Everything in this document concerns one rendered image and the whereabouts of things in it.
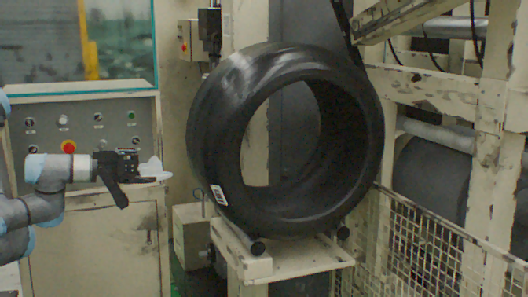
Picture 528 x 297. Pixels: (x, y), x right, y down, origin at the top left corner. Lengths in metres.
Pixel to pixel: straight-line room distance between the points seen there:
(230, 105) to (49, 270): 1.09
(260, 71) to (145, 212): 0.92
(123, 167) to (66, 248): 0.77
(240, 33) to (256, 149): 0.40
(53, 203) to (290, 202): 0.76
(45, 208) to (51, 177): 0.08
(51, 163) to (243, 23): 0.75
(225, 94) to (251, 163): 0.51
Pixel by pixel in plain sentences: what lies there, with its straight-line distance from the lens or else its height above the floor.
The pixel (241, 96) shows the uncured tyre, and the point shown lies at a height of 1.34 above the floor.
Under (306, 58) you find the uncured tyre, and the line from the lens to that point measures 1.35.
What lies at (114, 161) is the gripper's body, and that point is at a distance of 1.36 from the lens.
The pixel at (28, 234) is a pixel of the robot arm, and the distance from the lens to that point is 1.68.
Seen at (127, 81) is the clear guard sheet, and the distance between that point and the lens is 1.92.
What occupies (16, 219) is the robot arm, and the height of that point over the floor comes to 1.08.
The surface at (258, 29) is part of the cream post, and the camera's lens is 1.70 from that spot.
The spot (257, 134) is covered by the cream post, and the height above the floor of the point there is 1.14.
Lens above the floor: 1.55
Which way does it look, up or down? 15 degrees down
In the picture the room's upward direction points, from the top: straight up
